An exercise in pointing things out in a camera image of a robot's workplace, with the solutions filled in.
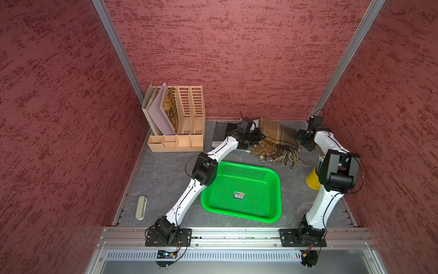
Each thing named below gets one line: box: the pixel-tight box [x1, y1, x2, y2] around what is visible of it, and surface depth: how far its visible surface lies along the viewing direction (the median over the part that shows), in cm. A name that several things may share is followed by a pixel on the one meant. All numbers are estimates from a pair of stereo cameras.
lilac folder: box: [147, 82, 177, 136], surface depth 95 cm
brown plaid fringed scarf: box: [250, 117, 311, 172], surface depth 102 cm
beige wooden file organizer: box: [141, 82, 206, 153], surface depth 103 cm
